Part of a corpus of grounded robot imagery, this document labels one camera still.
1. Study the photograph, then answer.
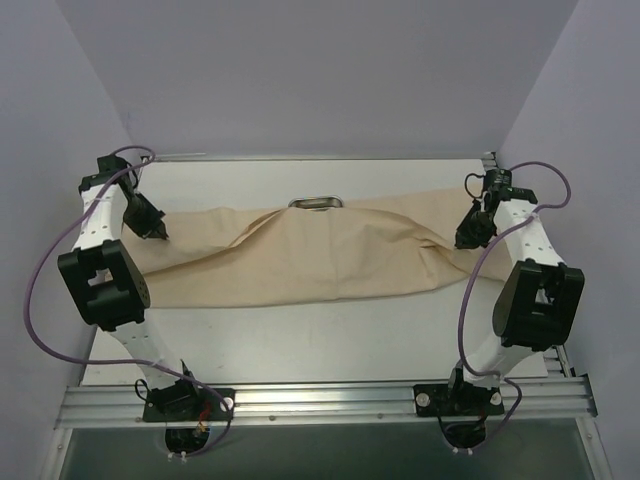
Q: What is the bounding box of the aluminium mounting rail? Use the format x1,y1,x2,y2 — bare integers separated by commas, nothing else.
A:
56,377,597,429

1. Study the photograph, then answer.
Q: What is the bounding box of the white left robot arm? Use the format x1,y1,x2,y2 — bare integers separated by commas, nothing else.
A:
57,153,202,419

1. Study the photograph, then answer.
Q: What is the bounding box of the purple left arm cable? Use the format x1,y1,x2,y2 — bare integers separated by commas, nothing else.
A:
23,145,235,456

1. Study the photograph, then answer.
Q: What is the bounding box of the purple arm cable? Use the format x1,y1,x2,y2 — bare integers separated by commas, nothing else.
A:
457,161,572,444
23,145,235,456

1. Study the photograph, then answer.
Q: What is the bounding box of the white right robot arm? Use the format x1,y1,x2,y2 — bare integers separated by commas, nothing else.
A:
443,168,585,413

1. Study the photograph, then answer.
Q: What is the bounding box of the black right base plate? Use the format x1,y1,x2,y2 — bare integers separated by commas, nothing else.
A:
413,383,505,418

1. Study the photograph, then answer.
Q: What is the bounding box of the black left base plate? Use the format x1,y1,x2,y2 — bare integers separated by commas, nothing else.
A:
142,384,234,423

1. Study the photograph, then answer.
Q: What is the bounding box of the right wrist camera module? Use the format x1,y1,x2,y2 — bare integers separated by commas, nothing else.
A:
482,168,513,193

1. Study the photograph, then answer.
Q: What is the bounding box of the beige cloth wrap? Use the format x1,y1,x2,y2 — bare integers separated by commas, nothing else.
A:
122,188,511,308

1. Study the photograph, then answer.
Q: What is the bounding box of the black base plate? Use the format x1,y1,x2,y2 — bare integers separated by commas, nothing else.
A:
413,383,505,418
142,384,234,423

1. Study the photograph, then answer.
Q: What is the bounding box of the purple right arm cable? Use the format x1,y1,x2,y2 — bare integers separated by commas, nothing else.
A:
457,161,572,444

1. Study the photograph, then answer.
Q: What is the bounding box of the metal instrument tray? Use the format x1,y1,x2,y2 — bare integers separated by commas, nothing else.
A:
288,195,344,211

